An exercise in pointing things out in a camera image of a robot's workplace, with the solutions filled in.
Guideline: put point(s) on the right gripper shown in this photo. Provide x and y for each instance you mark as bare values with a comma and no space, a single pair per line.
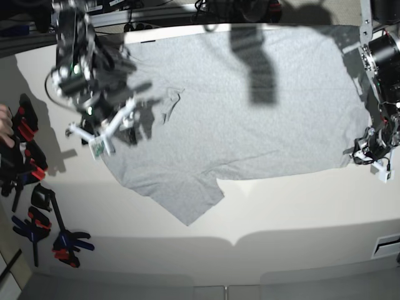
117,98

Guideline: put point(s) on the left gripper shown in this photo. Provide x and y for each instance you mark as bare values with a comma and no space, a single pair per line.
376,143

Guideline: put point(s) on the grey T-shirt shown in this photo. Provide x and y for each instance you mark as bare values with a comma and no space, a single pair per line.
239,105

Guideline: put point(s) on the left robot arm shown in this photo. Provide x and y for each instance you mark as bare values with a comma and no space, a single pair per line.
379,52

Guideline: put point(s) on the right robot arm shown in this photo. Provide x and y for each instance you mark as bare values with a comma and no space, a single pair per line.
94,79

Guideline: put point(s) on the person hand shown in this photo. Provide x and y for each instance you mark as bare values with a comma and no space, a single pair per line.
6,126

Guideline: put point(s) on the top blue red clamp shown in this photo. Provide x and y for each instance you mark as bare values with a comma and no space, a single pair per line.
25,124

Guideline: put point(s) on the blue red clamp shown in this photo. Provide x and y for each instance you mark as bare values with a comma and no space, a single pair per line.
25,124
22,165

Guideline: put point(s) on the black power strip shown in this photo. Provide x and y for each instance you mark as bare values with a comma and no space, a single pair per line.
136,26

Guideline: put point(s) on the lower left blue clamp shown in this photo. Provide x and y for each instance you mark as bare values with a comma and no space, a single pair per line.
35,229

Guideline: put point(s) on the long black bar clamp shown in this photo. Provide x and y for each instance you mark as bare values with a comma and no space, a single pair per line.
67,243

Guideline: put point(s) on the black strip at edge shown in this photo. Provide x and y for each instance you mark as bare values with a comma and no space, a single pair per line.
10,264

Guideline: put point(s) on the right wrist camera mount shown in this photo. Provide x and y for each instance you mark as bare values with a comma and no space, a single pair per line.
100,143

